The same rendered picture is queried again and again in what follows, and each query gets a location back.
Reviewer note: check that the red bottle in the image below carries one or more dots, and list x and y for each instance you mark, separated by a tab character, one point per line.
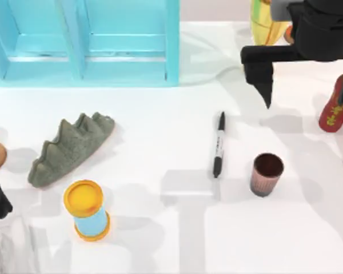
335	112

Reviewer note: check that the orange object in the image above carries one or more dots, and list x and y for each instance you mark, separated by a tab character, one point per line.
288	34

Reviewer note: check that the grey rounded box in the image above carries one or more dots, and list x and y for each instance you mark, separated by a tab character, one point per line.
278	10

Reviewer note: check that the yellow bottle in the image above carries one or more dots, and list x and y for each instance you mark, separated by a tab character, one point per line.
264	27

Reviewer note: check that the black marker pen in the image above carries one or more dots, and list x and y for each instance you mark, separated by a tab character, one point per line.
218	144

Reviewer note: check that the dark pink cup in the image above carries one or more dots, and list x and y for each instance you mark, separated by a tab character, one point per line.
264	178

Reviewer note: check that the light blue rack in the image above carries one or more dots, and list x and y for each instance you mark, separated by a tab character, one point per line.
125	42

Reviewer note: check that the grey ridged egg carton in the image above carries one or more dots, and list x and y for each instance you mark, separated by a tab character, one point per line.
71	148

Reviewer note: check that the blue can with orange lid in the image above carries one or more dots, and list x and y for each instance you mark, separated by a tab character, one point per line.
88	211

